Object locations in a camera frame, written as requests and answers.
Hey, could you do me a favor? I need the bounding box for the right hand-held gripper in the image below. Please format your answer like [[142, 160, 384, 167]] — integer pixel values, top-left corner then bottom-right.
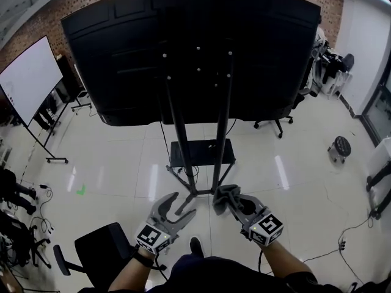
[[228, 195, 285, 246]]

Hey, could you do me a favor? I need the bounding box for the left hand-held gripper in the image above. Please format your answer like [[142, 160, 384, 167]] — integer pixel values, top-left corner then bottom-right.
[[136, 192, 197, 254]]

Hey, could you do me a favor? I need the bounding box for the grey cloth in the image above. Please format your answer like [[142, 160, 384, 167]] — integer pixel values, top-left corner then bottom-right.
[[212, 184, 244, 216]]

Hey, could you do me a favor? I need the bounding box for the black TV stand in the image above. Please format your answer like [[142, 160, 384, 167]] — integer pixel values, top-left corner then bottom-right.
[[161, 0, 238, 215]]

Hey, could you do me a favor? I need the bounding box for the person's left forearm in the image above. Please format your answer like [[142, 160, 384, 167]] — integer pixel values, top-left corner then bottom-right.
[[108, 248, 155, 292]]

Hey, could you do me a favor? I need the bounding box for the person's right forearm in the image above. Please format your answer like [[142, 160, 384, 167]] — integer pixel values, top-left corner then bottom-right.
[[262, 239, 309, 279]]

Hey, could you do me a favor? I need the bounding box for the black display on rolling stand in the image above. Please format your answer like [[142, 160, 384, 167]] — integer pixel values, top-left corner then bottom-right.
[[56, 53, 92, 113]]

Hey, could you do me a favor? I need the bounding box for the whiteboard on rolling stand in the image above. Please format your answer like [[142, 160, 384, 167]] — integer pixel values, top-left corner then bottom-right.
[[0, 35, 70, 164]]

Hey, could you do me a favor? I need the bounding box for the person's left black shoe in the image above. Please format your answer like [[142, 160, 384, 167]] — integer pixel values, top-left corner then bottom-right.
[[189, 236, 204, 258]]

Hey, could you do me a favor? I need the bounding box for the black wristband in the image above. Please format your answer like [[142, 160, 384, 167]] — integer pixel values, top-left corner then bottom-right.
[[131, 250, 155, 268]]

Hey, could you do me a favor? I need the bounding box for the person's black shirt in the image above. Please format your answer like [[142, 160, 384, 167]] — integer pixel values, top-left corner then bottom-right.
[[78, 255, 318, 293]]

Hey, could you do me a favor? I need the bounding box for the black armrest office chair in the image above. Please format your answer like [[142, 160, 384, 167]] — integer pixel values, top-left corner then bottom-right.
[[53, 222, 168, 282]]

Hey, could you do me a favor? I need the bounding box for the black round wheeled stool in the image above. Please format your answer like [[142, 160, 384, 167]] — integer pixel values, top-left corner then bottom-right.
[[327, 136, 352, 164]]

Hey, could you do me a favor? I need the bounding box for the white cabinet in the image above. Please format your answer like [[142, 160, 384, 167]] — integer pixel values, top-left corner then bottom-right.
[[365, 137, 391, 192]]

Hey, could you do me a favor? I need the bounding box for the white grey hanging gear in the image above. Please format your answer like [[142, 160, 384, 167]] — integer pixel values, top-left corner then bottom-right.
[[307, 26, 327, 97]]

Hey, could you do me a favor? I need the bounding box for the large black television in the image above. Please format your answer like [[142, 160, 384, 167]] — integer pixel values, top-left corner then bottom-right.
[[60, 0, 322, 128]]

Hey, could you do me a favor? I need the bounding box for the dark framed glass door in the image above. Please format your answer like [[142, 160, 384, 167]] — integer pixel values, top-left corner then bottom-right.
[[362, 71, 391, 148]]

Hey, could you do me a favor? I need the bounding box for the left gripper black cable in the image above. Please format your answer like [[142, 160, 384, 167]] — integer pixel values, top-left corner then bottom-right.
[[154, 251, 169, 281]]

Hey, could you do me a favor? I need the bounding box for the black floor cable with plug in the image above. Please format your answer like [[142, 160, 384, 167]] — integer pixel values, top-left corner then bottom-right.
[[302, 215, 375, 286]]

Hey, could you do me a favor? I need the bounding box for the black floor cable bundle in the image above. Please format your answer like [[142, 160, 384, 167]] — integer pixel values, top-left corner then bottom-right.
[[29, 183, 56, 234]]

